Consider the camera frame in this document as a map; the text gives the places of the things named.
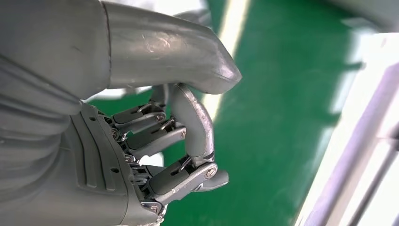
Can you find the green conveyor belt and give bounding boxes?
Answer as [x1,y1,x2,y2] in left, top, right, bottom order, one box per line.
[90,0,362,226]

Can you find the aluminium conveyor frame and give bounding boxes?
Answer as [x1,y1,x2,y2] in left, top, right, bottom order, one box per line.
[294,31,399,226]

